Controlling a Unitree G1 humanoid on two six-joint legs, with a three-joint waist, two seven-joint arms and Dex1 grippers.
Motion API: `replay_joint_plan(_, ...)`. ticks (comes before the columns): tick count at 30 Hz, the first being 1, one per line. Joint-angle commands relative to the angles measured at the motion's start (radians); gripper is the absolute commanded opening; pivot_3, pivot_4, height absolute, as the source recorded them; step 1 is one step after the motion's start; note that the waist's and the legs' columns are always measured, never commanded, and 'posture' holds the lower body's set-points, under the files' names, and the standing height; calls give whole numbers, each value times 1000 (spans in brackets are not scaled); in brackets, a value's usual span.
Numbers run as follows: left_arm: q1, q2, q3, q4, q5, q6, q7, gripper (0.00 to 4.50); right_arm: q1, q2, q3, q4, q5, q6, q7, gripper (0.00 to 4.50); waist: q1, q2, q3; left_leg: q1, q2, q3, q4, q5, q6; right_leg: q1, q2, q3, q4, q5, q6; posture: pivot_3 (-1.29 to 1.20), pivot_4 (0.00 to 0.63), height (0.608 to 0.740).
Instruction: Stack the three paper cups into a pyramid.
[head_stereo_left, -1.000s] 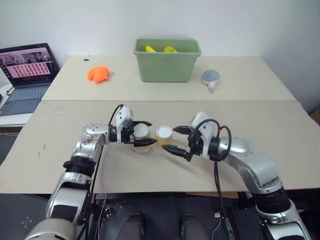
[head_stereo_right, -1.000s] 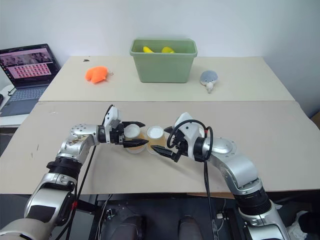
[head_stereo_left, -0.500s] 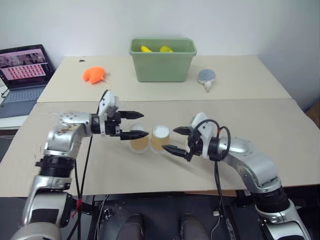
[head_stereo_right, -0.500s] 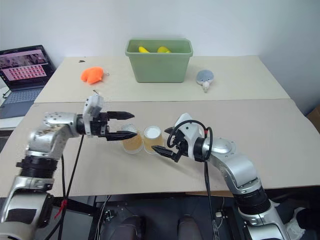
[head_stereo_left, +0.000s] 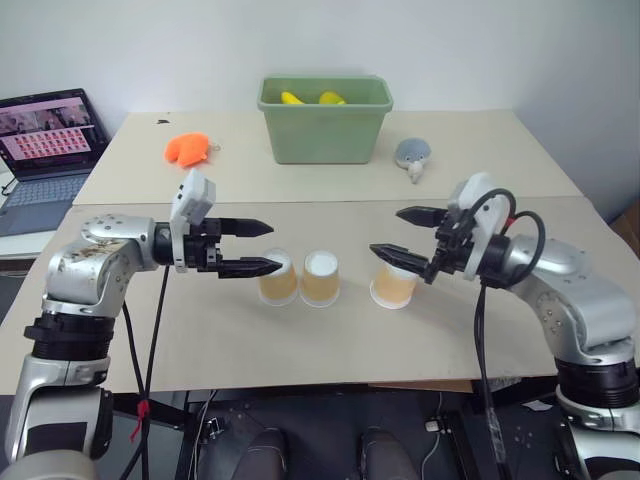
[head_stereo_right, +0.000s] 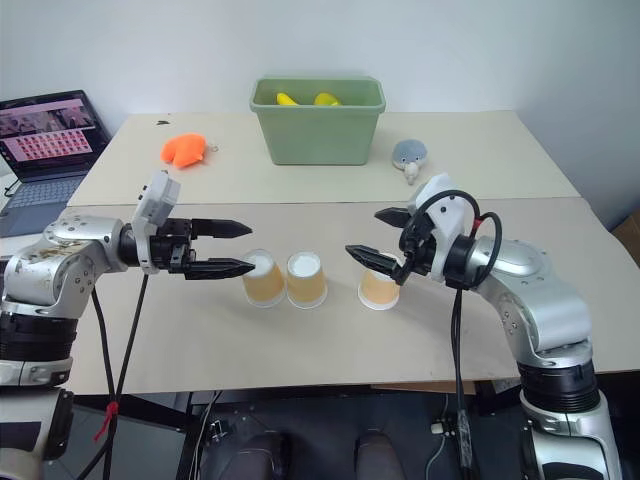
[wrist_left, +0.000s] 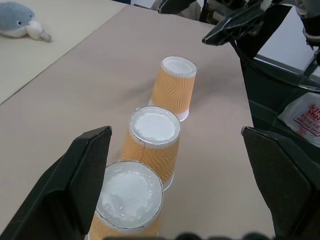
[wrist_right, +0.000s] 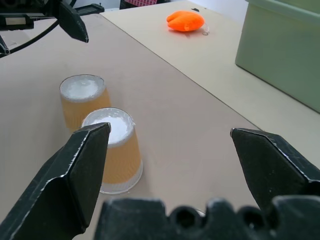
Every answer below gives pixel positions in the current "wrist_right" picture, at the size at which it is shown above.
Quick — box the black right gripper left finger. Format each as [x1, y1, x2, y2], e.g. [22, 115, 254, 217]
[0, 122, 112, 240]

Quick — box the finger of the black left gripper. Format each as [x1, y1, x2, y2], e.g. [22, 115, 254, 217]
[58, 2, 90, 44]

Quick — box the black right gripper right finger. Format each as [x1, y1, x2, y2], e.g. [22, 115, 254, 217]
[229, 127, 320, 210]

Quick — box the orange ribbed paper cup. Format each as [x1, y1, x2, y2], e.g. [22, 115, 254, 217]
[59, 74, 112, 134]
[81, 107, 144, 195]

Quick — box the pink patterned object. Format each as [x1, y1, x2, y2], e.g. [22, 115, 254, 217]
[124, 0, 158, 5]

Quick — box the orange plush toy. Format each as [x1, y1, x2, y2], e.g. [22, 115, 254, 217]
[166, 10, 205, 33]

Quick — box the pale green storage box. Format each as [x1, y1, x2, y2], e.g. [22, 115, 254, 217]
[234, 0, 320, 114]

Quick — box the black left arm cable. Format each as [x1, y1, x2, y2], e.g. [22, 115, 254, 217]
[0, 19, 61, 59]

